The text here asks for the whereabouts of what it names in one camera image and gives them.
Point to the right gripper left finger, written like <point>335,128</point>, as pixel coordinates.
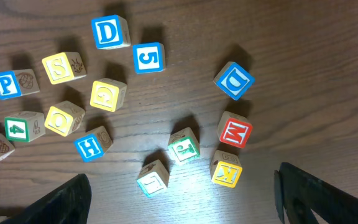
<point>67,204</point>

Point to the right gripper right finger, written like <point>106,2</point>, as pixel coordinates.
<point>300,195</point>

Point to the blue H block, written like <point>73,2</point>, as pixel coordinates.
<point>94,144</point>

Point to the yellow O block centre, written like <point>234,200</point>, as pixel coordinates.
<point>64,118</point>

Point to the blue I block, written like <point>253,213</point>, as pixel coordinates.
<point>153,178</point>

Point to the green 4 block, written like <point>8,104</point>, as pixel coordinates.
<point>25,126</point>

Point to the yellow X block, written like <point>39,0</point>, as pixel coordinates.
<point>225,169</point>

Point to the yellow G block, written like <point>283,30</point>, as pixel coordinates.
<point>108,94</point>

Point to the red M block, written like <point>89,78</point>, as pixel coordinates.
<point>234,129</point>

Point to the green J block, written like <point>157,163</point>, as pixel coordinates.
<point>184,146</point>

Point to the blue P block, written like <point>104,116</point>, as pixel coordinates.
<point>17,83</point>

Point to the yellow S block right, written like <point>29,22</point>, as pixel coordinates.
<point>64,67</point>

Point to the blue Q block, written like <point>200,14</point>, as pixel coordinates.
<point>234,80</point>

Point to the blue 5 block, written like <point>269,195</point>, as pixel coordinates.
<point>149,57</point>

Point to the blue D block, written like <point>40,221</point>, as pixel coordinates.
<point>110,32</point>

